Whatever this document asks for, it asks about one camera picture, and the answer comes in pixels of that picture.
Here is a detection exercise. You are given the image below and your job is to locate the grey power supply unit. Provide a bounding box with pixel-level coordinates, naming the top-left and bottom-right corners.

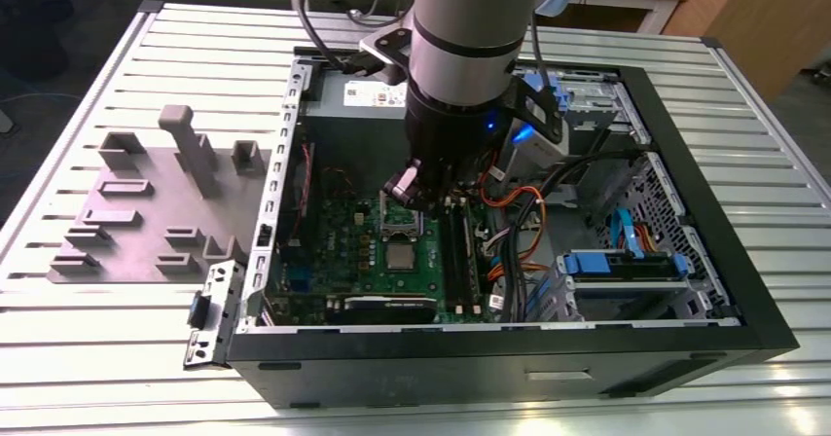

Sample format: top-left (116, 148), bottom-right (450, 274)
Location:
top-left (300, 69), bottom-right (432, 187)

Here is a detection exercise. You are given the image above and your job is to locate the hard disk in blue carrier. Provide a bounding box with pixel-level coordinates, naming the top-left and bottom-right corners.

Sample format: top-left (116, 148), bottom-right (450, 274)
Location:
top-left (559, 249), bottom-right (691, 282)

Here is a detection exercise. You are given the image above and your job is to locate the black graphics card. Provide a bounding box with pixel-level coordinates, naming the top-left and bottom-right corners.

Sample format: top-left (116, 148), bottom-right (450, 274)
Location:
top-left (323, 292), bottom-right (438, 326)

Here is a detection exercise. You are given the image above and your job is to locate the office chair base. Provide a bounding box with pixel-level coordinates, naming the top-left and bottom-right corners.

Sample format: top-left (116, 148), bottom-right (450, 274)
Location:
top-left (802, 55), bottom-right (831, 87)

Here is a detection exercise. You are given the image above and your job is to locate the CPU socket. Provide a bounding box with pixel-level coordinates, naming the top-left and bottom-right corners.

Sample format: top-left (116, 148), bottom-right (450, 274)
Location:
top-left (380, 240), bottom-right (422, 274)

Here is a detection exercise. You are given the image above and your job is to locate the silver CPU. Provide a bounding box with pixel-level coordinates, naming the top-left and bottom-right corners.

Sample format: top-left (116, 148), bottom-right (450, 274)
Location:
top-left (386, 243), bottom-right (418, 270)

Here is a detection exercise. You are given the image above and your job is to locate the silver drive cage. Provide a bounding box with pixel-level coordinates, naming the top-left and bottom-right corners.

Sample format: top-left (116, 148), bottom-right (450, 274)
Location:
top-left (501, 68), bottom-right (654, 187)

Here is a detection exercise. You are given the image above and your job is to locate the green motherboard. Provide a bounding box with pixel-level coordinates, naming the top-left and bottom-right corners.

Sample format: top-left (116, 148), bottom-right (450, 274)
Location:
top-left (275, 182), bottom-right (506, 326)

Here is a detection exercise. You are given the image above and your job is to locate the black RAM stick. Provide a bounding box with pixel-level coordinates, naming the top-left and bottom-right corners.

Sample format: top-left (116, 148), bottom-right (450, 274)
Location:
top-left (438, 206), bottom-right (466, 316)

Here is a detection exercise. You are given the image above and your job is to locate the blue drive bay latch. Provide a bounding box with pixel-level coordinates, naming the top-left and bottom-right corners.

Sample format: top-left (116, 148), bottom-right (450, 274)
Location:
top-left (522, 72), bottom-right (573, 127)

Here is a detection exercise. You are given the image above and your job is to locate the orange wire bundle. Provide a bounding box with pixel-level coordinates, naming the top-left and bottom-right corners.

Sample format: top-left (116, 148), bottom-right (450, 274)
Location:
top-left (478, 185), bottom-right (551, 281)

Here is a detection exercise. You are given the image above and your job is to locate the silver camera bracket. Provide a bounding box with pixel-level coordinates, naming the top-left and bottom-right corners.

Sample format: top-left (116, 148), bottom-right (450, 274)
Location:
top-left (359, 27), bottom-right (412, 67)

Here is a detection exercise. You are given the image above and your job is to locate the black cable bundle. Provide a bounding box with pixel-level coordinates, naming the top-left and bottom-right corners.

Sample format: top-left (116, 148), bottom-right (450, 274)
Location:
top-left (505, 147), bottom-right (651, 323)

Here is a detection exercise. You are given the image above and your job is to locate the black PC case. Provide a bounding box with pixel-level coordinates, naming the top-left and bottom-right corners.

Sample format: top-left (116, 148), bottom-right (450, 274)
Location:
top-left (223, 44), bottom-right (802, 411)

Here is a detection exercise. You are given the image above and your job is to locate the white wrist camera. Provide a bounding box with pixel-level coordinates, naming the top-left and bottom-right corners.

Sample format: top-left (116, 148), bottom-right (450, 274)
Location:
top-left (506, 78), bottom-right (570, 163)

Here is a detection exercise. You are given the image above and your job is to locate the black camera cable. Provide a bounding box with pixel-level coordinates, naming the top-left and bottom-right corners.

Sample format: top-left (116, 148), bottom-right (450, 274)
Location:
top-left (530, 10), bottom-right (559, 95)

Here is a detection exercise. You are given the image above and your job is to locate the metal socket cover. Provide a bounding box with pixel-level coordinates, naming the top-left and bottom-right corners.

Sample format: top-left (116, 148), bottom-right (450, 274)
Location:
top-left (378, 197), bottom-right (424, 241)

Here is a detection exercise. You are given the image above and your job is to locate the silver hinged slot bracket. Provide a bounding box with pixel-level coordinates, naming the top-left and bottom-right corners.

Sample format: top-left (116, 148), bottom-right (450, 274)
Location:
top-left (182, 258), bottom-right (240, 371)

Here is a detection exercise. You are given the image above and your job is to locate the grey parts rack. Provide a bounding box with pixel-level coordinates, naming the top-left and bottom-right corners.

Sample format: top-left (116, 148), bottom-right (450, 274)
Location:
top-left (47, 104), bottom-right (275, 285)

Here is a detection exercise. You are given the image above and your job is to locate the wooden cabinet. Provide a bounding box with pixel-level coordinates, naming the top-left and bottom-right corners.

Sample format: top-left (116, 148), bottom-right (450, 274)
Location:
top-left (665, 0), bottom-right (831, 104)

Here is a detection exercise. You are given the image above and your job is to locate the blue flat wire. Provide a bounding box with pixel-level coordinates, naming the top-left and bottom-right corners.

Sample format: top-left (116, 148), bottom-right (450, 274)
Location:
top-left (609, 208), bottom-right (646, 261)

